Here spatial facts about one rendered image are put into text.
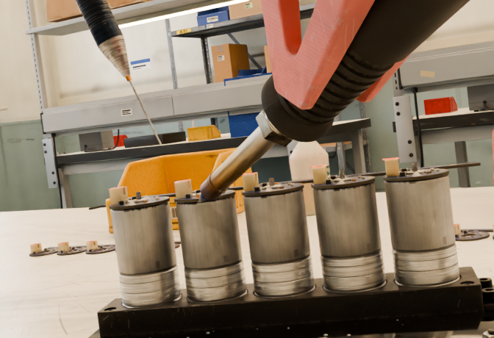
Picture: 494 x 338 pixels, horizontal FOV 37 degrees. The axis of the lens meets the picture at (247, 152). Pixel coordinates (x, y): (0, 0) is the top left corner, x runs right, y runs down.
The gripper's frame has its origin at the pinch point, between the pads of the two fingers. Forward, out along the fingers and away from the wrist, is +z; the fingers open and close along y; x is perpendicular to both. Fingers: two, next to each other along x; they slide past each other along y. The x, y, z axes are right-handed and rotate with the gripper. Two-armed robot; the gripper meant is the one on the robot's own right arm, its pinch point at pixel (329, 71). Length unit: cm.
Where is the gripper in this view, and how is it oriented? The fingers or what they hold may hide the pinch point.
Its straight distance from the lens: 21.8
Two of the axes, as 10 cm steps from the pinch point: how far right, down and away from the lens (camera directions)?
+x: 5.5, 4.7, -6.9
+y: -8.2, 1.2, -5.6
